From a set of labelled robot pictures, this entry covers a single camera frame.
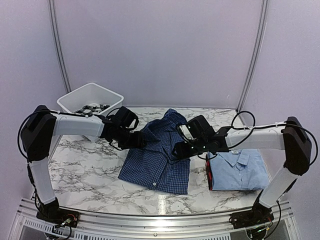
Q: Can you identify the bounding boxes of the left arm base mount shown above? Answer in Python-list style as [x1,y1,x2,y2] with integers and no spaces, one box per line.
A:
[36,198,80,228]

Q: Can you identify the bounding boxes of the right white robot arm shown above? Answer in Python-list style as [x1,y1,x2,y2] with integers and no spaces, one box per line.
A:
[172,115,317,228]

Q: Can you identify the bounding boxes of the aluminium front frame rail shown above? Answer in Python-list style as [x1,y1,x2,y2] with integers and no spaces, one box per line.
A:
[8,198,302,240]

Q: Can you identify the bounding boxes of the black white checked shirt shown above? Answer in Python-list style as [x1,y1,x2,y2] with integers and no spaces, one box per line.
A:
[74,103,110,116]

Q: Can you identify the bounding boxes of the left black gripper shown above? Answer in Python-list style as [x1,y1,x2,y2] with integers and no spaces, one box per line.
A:
[114,127,147,150]

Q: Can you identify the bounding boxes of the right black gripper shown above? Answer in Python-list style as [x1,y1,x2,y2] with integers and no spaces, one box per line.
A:
[171,137,208,161]

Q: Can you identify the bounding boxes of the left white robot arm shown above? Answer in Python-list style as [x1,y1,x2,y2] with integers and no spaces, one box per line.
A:
[17,105,145,223]

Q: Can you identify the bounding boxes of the white plastic bin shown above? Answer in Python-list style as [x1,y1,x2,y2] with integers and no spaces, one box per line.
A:
[56,82,125,143]

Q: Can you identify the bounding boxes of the right corner wall post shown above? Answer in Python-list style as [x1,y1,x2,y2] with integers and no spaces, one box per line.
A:
[236,0,270,112]

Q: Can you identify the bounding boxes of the light blue folded shirt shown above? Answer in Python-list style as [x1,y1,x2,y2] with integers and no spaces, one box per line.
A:
[207,149,270,191]

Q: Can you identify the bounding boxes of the dark blue checked shirt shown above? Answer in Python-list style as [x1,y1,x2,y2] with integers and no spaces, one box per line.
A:
[118,108,190,195]

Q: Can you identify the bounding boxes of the red black plaid folded shirt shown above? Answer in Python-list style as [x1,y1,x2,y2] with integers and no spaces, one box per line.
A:
[205,154,213,191]

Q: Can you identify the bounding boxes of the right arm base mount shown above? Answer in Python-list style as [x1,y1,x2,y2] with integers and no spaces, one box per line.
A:
[229,198,274,229]

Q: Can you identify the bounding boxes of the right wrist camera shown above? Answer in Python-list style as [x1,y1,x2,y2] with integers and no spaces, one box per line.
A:
[176,124,195,143]

